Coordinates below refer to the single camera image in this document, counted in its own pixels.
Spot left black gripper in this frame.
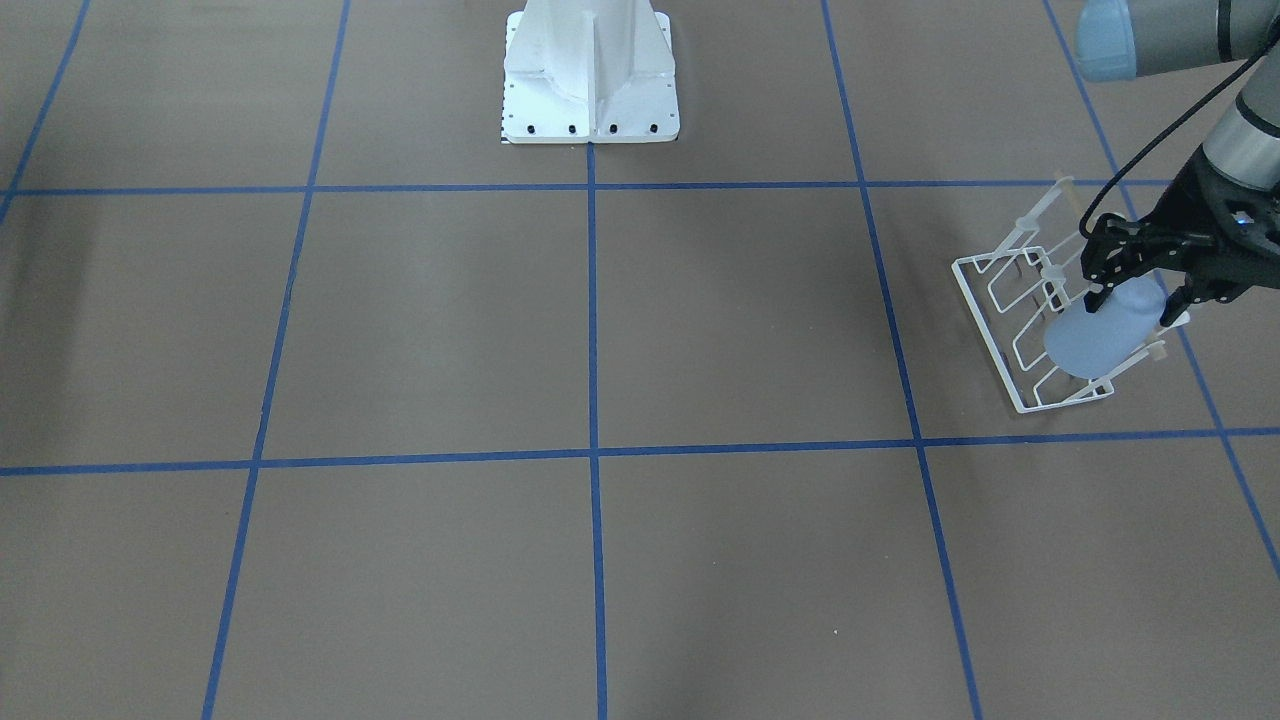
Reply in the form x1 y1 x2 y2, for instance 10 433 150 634
1080 150 1279 327

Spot light blue plastic cup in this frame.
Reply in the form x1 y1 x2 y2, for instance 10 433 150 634
1044 275 1166 380

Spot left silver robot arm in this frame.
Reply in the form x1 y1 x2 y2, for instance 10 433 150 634
1075 1 1279 327

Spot white wire cup rack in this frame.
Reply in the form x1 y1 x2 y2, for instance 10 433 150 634
950 176 1170 414

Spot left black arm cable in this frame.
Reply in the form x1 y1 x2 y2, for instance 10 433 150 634
1078 40 1280 241

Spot white central robot pedestal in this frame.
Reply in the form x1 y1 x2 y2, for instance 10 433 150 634
500 1 681 145

